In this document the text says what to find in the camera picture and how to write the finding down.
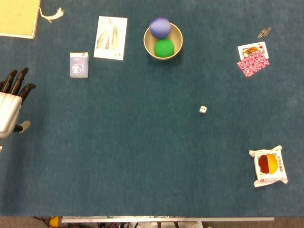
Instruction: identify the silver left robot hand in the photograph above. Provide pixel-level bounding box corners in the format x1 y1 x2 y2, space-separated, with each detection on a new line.
0 67 37 139

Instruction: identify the blue card box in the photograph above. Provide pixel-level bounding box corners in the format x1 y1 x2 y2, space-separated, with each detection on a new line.
69 52 89 79

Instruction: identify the yellow book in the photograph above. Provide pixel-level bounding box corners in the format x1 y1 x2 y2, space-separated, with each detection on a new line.
0 0 41 39

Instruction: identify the cream tassel bookmark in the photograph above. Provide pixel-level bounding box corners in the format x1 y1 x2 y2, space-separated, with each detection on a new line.
38 7 65 24

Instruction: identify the white illustrated postcard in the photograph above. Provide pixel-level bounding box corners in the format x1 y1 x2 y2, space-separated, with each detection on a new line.
93 16 128 61

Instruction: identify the green ball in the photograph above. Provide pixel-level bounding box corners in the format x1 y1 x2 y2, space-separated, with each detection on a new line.
153 38 175 58

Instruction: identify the purple ball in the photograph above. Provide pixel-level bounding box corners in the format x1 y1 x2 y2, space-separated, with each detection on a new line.
149 17 171 39

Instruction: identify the beige round bowl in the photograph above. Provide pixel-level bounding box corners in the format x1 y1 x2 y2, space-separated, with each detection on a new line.
143 22 184 60

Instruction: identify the red patterned playing card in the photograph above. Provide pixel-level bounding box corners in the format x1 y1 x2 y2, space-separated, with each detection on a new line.
237 51 271 78

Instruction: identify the face-up playing card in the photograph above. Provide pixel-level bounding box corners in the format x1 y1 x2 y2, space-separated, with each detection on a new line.
237 41 270 61

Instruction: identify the white snack packet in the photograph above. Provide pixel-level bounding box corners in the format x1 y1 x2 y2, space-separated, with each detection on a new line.
248 145 288 188

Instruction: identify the aluminium table frame rail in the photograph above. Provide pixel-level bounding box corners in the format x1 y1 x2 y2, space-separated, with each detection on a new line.
61 216 275 224

